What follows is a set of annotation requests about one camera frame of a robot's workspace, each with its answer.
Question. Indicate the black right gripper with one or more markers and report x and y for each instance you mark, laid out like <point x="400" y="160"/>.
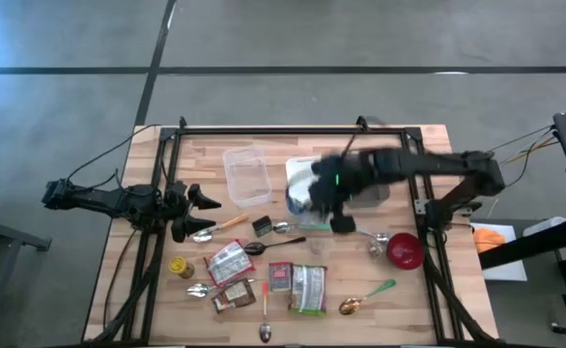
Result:
<point x="341" y="179"/>

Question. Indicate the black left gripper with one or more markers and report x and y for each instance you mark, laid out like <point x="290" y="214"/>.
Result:
<point x="177" y="203"/>

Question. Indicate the yellow-lid glass jar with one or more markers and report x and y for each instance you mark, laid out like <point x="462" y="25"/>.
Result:
<point x="179" y="265"/>

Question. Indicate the red ramen noodle packet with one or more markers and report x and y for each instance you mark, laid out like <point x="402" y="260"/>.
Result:
<point x="228" y="263"/>

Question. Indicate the green chips bag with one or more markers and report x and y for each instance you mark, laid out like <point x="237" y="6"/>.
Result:
<point x="308" y="290"/>

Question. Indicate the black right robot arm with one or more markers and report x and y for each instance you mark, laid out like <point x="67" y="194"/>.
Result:
<point x="437" y="164"/>

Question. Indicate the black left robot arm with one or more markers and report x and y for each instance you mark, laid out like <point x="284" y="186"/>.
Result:
<point x="99" y="198"/>

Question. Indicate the small clear plastic cup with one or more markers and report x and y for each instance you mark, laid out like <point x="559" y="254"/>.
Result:
<point x="317" y="246"/>

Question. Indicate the small glass jar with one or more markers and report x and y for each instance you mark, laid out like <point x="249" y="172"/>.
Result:
<point x="375" y="249"/>

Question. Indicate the grey translucent bin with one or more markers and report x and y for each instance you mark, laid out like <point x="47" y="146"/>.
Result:
<point x="377" y="195"/>

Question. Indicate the clear plastic container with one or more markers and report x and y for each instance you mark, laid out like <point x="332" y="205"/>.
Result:
<point x="246" y="179"/>

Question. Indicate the red bowl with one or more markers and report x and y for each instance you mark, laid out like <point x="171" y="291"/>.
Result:
<point x="405" y="251"/>

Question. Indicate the dark green tin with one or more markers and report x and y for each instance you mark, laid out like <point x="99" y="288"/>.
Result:
<point x="262" y="226"/>

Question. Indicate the black spoon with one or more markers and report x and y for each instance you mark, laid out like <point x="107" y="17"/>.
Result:
<point x="254" y="248"/>

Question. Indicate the white plastic bin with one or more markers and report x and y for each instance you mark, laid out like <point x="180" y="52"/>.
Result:
<point x="295" y="165"/>

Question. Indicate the red-lidded spice tin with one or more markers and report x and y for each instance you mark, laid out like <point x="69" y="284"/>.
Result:
<point x="280" y="278"/>

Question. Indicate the brown foil packet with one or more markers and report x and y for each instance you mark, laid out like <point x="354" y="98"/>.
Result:
<point x="234" y="296"/>

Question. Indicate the orange object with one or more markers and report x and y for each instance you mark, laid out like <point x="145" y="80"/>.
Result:
<point x="488" y="240"/>

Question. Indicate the white paper sheet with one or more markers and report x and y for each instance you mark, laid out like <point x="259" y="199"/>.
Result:
<point x="505" y="270"/>

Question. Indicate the black metal stand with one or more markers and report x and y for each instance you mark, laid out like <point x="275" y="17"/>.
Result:
<point x="3" y="232"/>

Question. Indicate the black aluminium table frame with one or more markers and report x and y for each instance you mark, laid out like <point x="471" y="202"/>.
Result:
<point x="288" y="131"/>

